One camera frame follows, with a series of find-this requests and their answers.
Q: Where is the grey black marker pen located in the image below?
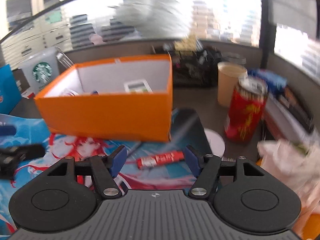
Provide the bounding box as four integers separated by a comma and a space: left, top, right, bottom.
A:
127, 141, 142, 157

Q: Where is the white remote control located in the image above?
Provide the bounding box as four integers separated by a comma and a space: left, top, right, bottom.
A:
124, 79, 152, 93

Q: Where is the white round coaster card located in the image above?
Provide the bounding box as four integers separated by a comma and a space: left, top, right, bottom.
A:
204, 128, 226, 158

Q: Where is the blue paper bag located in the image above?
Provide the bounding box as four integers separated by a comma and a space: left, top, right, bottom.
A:
0, 64, 22, 114

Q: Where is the red white paper card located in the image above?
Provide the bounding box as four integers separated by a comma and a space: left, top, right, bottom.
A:
21, 88, 35, 99

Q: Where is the anime desk mat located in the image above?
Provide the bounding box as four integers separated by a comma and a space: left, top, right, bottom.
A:
1, 109, 211, 239

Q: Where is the red drink can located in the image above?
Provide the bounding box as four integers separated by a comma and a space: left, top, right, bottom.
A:
225, 76, 268, 144

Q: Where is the Starbucks plastic cup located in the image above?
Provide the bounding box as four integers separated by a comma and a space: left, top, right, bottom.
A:
19, 47, 60, 95

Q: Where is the orange cardboard box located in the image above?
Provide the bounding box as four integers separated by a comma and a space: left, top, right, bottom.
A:
34, 54, 172, 142

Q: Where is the white crumpled tissue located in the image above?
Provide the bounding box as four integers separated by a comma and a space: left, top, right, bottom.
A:
257, 139, 319, 207

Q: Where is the small grey product box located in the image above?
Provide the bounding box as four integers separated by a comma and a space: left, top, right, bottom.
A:
55, 47, 74, 69

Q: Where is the stack of books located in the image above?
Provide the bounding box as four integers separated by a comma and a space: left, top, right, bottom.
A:
248, 69, 318, 142

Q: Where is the beige paper cup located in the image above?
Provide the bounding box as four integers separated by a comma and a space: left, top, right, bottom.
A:
217, 62, 247, 107

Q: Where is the black mesh organizer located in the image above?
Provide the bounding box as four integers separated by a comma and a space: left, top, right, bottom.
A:
152, 44, 222, 88

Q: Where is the orange fruit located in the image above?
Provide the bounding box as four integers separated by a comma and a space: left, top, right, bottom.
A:
293, 204, 320, 239

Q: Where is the yellow toy brick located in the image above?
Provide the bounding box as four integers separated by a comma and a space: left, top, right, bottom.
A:
174, 39, 202, 51

